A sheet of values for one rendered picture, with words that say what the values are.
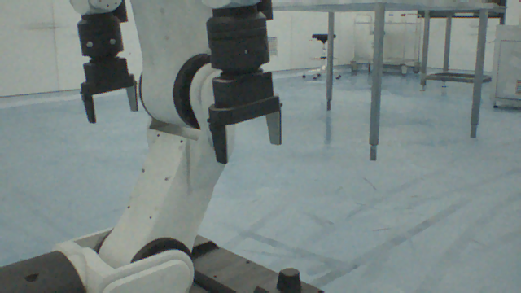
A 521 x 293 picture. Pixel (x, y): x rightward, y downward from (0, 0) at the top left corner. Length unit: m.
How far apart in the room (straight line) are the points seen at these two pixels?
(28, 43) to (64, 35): 0.38
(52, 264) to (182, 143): 0.31
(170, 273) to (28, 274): 0.24
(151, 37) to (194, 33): 0.08
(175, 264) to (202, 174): 0.17
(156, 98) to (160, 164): 0.13
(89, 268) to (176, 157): 0.25
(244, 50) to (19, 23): 4.74
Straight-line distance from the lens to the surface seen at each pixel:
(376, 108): 2.84
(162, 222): 0.96
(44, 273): 0.89
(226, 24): 0.72
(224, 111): 0.73
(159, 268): 0.93
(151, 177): 0.99
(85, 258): 0.94
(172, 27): 0.91
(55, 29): 5.53
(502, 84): 5.14
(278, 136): 0.82
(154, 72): 0.97
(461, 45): 8.36
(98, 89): 1.11
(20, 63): 5.40
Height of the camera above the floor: 0.73
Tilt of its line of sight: 13 degrees down
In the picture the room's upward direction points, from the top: straight up
